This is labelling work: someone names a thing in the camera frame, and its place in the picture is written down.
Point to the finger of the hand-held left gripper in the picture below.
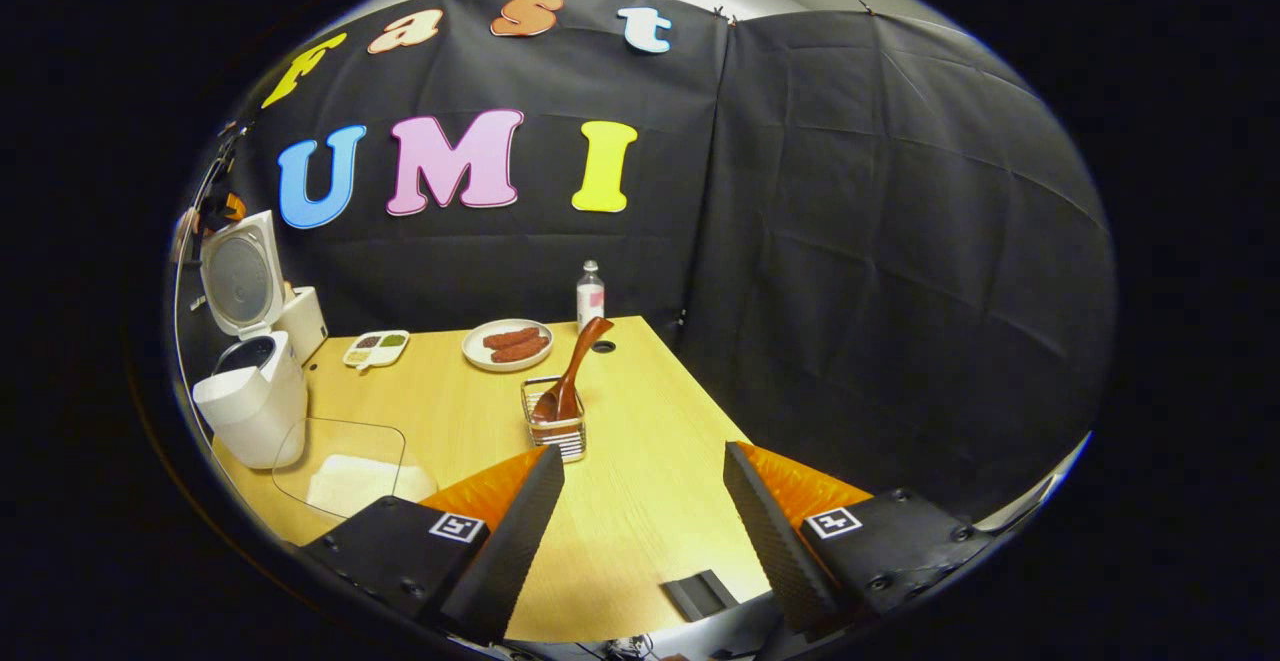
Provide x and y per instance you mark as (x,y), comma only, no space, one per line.
(235,208)

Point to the red-brown sausage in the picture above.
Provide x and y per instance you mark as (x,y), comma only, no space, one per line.
(520,350)
(511,338)

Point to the white toaster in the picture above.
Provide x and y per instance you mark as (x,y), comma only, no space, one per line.
(305,326)

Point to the white rice cooker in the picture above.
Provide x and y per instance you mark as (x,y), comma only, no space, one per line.
(255,411)

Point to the clear bottle with pink label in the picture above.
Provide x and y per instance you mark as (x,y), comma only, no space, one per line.
(590,301)

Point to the brown wooden spoon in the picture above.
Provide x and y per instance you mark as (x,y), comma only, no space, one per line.
(575,371)

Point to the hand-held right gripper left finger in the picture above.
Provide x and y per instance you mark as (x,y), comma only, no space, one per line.
(510,551)

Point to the white divided dish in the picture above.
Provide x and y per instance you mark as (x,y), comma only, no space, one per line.
(385,354)

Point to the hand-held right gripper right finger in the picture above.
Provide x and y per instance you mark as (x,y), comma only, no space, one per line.
(775,551)

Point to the black table bracket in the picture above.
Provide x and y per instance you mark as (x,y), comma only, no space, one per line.
(700,596)

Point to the white round plate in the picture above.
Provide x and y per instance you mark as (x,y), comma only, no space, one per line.
(475,356)

